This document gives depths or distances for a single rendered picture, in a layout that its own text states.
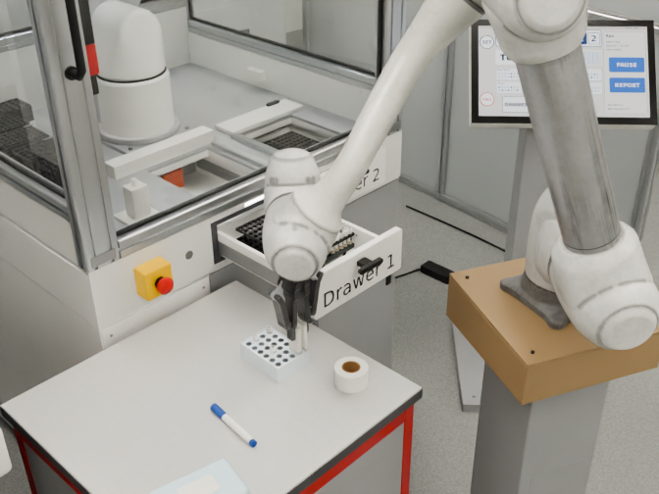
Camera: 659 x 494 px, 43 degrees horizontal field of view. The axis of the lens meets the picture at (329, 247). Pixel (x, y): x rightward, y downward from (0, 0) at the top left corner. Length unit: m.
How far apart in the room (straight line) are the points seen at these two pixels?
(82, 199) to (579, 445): 1.22
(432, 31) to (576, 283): 0.50
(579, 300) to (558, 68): 0.43
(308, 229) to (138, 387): 0.59
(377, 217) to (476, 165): 1.45
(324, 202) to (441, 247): 2.32
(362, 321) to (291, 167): 1.16
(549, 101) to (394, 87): 0.26
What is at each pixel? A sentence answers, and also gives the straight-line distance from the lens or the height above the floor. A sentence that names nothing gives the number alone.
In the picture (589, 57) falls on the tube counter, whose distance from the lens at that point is 2.54.
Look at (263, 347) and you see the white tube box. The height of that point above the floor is 0.80.
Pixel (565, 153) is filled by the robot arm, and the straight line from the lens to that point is 1.38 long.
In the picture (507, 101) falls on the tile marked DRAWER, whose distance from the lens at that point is 2.45.
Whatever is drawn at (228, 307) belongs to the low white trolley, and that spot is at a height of 0.76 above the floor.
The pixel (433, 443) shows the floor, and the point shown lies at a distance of 2.71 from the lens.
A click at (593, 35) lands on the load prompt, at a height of 1.16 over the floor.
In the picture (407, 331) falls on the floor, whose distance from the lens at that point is 3.15.
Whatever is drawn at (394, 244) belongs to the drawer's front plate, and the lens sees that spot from 1.93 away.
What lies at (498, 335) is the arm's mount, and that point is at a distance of 1.73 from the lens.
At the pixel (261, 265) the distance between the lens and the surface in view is 1.90.
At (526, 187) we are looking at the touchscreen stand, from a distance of 2.65.
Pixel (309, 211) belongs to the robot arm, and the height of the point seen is 1.23.
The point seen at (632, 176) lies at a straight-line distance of 3.36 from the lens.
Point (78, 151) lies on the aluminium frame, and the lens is 1.70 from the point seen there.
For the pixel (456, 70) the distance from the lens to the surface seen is 3.77.
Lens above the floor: 1.89
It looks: 31 degrees down
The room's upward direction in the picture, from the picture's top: 1 degrees counter-clockwise
